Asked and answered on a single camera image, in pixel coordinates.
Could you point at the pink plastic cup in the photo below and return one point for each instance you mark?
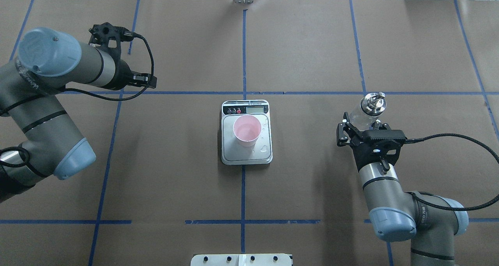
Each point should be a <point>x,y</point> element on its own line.
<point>247,129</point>

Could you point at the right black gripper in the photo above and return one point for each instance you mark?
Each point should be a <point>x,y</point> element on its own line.
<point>360,155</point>

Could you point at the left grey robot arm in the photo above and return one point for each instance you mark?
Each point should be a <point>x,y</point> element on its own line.
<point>47,61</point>

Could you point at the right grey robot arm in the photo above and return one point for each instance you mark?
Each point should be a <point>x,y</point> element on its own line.
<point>428,221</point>

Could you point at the white digital kitchen scale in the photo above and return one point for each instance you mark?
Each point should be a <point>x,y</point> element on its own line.
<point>232,153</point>

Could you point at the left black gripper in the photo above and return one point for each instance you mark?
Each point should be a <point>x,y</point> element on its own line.
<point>122,74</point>

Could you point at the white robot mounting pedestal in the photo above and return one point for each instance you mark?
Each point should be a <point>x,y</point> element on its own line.
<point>265,259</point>

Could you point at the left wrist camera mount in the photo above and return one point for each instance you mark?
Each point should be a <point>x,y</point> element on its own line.
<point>108,38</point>

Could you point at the glass sauce bottle metal spout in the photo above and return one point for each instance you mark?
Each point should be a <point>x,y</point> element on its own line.
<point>368,111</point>

